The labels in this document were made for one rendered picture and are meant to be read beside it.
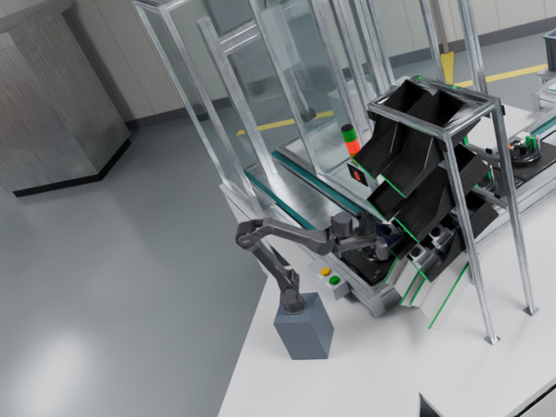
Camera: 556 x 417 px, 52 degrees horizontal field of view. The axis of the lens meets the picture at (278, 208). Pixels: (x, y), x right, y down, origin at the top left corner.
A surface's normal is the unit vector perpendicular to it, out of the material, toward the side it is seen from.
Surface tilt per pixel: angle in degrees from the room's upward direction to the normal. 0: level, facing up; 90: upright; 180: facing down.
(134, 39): 90
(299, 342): 90
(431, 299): 45
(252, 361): 0
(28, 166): 90
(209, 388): 0
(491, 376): 0
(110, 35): 90
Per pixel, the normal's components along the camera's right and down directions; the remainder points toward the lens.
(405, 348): -0.35, -0.77
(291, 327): -0.24, 0.62
